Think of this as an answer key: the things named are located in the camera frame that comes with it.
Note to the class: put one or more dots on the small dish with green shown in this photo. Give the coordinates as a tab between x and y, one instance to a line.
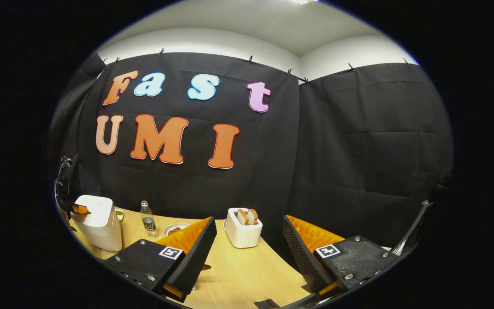
119	214

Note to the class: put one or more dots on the clear plastic bottle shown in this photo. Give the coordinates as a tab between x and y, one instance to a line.
149	223

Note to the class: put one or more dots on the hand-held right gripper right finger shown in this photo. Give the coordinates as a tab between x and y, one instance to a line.
305	262

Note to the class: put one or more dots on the toasted bread slice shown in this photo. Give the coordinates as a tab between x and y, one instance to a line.
253	216
242	217

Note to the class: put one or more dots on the white rice cooker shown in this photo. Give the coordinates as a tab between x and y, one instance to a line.
99	223

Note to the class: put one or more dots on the red meat piece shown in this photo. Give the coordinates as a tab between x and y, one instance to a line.
174	231

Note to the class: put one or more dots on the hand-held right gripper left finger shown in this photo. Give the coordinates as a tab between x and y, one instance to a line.
196	262

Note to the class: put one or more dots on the white round plate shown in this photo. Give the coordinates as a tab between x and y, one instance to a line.
182	226

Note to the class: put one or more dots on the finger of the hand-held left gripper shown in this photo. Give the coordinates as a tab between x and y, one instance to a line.
80	209

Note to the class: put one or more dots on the white flat object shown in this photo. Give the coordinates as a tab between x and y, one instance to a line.
388	248

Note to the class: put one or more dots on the black backdrop cloth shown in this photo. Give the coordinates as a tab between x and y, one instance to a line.
337	150

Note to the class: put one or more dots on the white toaster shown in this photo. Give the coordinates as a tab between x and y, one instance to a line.
242	234

